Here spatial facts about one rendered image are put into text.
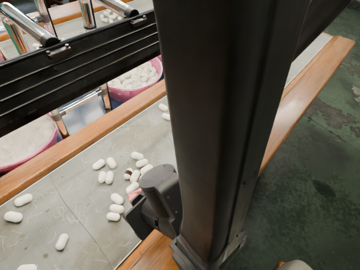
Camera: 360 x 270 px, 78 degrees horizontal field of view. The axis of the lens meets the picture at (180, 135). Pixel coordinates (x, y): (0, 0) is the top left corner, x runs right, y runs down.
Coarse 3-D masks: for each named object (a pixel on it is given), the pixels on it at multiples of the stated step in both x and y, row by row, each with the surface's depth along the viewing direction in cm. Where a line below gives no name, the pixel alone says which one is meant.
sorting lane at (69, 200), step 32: (128, 128) 71; (160, 128) 72; (96, 160) 62; (128, 160) 63; (160, 160) 65; (32, 192) 55; (64, 192) 56; (96, 192) 57; (0, 224) 50; (32, 224) 51; (64, 224) 51; (96, 224) 52; (128, 224) 53; (0, 256) 46; (32, 256) 47; (64, 256) 48; (96, 256) 48
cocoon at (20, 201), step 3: (24, 195) 53; (27, 195) 53; (30, 195) 53; (18, 198) 52; (21, 198) 52; (24, 198) 52; (27, 198) 52; (30, 198) 53; (15, 201) 52; (18, 201) 52; (21, 201) 52; (24, 201) 52; (27, 201) 52; (15, 204) 52; (18, 204) 52; (21, 204) 52
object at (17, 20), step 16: (80, 0) 46; (96, 0) 42; (112, 0) 40; (0, 16) 37; (16, 16) 33; (128, 16) 39; (144, 16) 39; (16, 32) 40; (32, 32) 32; (48, 32) 32; (16, 48) 42; (64, 48) 32; (64, 112) 59; (64, 128) 61
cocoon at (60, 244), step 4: (60, 236) 48; (64, 236) 48; (68, 236) 49; (60, 240) 48; (64, 240) 48; (56, 244) 47; (60, 244) 47; (64, 244) 48; (56, 248) 47; (60, 248) 47
